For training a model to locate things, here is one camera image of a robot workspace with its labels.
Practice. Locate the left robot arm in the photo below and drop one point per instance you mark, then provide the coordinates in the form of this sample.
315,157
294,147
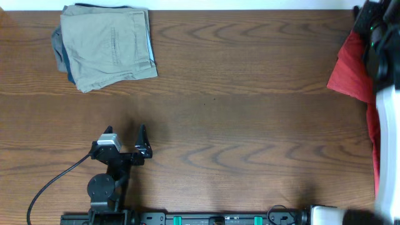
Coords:
107,190

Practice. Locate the red printed t-shirt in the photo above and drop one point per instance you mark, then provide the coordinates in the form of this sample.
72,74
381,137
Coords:
350,77

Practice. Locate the folded grey garment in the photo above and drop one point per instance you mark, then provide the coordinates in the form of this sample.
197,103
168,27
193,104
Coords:
57,46

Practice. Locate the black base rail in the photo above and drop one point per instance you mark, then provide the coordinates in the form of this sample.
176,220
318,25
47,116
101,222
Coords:
278,217

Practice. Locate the folded khaki shorts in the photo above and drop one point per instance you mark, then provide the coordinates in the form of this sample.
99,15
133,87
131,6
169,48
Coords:
106,45

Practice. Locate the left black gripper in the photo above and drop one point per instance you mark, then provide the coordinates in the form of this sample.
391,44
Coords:
142,149

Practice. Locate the folded navy garment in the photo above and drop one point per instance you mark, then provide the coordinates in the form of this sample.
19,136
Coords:
67,63

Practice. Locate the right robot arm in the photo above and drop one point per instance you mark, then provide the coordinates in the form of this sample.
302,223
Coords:
367,69

